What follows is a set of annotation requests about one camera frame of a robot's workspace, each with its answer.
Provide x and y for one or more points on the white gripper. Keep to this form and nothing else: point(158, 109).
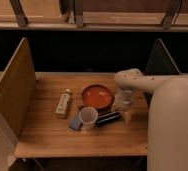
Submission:
point(122, 100)

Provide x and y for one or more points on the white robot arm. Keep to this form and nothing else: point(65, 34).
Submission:
point(167, 146)

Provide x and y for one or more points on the blue white sponge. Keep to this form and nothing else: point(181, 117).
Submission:
point(75, 123)

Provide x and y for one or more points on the orange round bowl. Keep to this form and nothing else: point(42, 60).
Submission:
point(97, 96)

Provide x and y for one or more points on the white cup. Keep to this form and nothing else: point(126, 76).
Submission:
point(88, 117)

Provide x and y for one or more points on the right dark divider panel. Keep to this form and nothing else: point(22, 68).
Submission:
point(160, 61)

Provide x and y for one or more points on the left wooden divider panel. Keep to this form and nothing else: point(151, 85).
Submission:
point(17, 84)

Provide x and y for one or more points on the wooden shelf rail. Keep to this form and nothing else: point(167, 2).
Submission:
point(95, 15)

